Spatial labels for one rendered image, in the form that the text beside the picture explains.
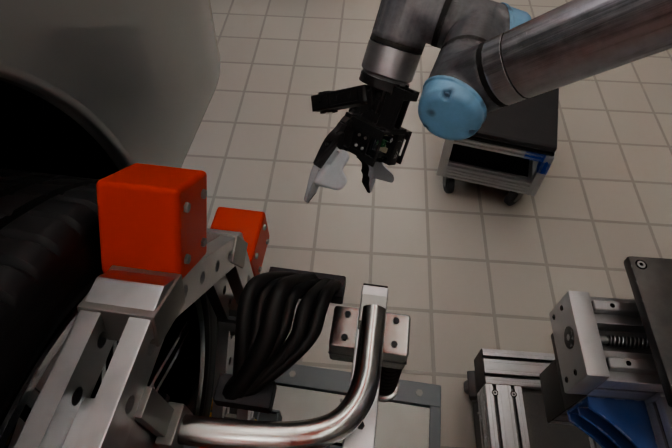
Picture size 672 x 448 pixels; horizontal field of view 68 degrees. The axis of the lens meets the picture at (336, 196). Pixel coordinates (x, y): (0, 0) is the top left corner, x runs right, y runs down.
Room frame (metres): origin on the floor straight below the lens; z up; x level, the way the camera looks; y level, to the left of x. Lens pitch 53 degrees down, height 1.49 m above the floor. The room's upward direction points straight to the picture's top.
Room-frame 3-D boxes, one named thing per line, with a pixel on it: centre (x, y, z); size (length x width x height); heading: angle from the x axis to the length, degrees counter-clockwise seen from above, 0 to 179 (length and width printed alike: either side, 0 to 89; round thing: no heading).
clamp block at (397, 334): (0.22, -0.04, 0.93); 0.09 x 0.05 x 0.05; 82
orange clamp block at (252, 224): (0.40, 0.15, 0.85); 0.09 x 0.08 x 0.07; 172
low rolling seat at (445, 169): (1.31, -0.60, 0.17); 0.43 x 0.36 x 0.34; 164
